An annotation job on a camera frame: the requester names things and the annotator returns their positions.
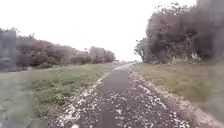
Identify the grass verge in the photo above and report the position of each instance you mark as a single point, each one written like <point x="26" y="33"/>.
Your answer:
<point x="180" y="78"/>
<point x="56" y="85"/>

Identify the robot's own part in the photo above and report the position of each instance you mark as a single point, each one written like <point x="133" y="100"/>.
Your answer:
<point x="75" y="126"/>

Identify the row of brownish bushes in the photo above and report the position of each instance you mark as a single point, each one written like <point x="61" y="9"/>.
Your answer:
<point x="50" y="53"/>

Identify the grey asphalt path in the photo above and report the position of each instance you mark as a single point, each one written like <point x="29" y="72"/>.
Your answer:
<point x="116" y="96"/>

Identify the tall thicket of bushes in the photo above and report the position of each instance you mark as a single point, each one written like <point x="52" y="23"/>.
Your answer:
<point x="186" y="33"/>

